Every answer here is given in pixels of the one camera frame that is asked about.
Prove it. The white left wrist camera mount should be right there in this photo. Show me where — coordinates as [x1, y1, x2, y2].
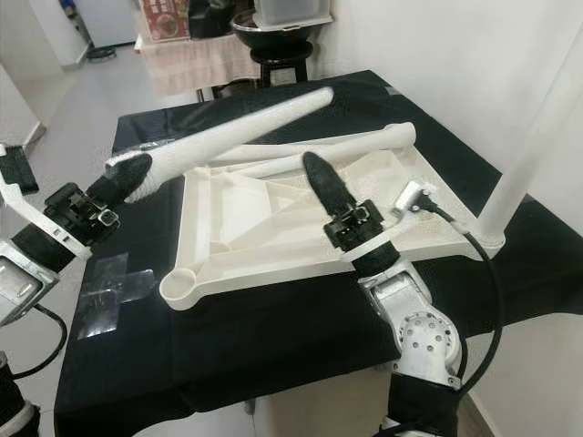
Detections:
[0, 144, 97, 260]

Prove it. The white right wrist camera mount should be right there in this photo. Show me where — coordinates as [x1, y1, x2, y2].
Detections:
[342, 180, 443, 267]

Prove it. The large clear tape patch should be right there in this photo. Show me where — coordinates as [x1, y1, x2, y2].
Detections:
[77, 253, 156, 340]

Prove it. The pink cloth covered table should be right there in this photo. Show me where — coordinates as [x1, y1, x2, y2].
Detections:
[137, 35, 261, 99]

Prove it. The black tablecloth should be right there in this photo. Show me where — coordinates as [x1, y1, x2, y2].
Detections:
[53, 70, 583, 437]

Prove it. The clear tape strip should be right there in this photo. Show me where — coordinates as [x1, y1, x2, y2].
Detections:
[137, 137, 176, 152]

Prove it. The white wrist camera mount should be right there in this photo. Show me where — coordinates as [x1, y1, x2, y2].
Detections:
[342, 180, 443, 267]
[0, 144, 97, 260]

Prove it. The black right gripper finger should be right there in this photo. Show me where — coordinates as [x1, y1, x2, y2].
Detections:
[302, 150, 358, 224]

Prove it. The white plastic table top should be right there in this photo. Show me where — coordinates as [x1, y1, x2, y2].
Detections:
[159, 123, 506, 312]

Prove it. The black bag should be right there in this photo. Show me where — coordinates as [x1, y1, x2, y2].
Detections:
[189, 0, 251, 39]

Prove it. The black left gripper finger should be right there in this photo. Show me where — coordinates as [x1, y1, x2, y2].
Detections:
[105, 152, 154, 206]

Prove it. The red printed box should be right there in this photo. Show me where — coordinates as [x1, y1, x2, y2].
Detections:
[141, 0, 192, 42]

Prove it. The grey plastic storage container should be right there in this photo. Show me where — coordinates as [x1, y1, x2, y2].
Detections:
[253, 0, 333, 28]

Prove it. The white cabinet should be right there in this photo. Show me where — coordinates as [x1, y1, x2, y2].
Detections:
[68, 0, 138, 48]

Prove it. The black metal wok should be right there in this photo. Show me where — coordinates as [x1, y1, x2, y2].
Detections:
[230, 11, 315, 57]

